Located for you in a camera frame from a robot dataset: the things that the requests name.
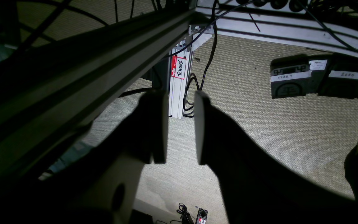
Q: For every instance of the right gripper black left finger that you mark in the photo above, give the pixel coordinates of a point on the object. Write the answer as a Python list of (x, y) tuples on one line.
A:
[(100, 187)]

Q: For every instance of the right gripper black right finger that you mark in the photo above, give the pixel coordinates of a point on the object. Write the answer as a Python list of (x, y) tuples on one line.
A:
[(256, 188)]

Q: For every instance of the black foot pedal start label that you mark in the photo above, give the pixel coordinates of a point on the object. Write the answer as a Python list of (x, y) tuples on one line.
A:
[(297, 75)]

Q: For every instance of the black foot pedal zero label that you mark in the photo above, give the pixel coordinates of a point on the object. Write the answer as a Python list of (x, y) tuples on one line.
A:
[(341, 78)]

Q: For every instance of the aluminium frame leg with label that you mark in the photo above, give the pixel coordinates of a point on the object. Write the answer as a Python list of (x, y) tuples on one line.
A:
[(181, 60)]

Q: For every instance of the aluminium table frame rail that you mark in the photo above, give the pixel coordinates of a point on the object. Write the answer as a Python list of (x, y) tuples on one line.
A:
[(285, 30)]

